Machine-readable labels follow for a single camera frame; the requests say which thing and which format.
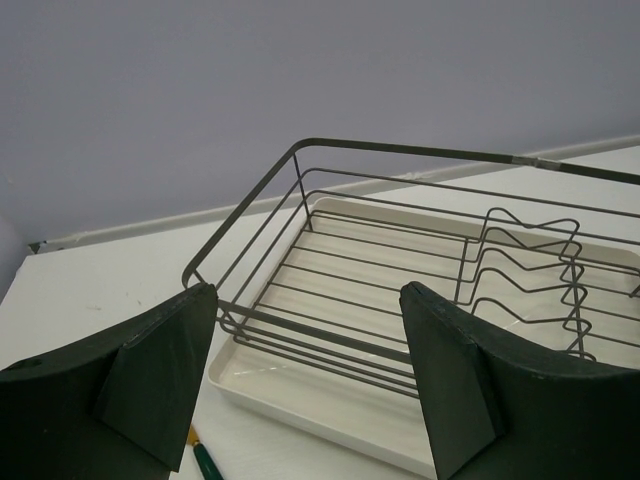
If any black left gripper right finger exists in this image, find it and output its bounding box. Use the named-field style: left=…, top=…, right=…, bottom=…
left=399, top=282, right=639, bottom=479

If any gold knife green handle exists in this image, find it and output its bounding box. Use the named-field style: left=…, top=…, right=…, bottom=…
left=187, top=425, right=224, bottom=480

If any cream drip tray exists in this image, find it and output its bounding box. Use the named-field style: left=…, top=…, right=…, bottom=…
left=208, top=197, right=639, bottom=478

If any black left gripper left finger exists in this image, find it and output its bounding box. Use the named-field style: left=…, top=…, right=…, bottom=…
left=1, top=283, right=218, bottom=479

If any grey wire dish rack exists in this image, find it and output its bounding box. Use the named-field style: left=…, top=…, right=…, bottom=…
left=182, top=141, right=639, bottom=401

